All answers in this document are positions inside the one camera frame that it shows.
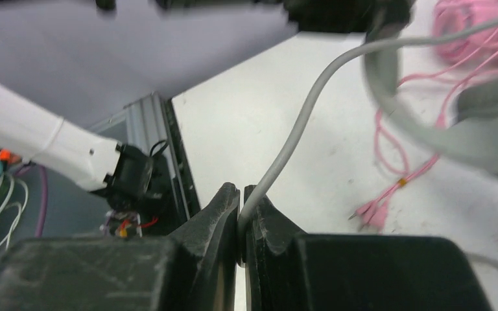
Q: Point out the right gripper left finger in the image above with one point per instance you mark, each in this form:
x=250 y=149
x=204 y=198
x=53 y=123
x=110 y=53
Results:
x=191 y=268

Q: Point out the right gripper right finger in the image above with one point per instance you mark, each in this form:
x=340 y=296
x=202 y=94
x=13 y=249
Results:
x=289 y=269

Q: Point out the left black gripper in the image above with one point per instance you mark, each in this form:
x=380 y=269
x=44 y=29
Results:
x=348 y=16

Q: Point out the white grey gaming headset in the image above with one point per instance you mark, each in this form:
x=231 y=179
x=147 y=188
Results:
x=372 y=45

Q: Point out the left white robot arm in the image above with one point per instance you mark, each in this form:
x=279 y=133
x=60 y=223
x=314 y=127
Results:
x=109 y=169

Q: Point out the aluminium frame rail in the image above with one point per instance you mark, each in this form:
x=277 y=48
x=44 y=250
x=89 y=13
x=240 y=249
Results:
x=150 y=124

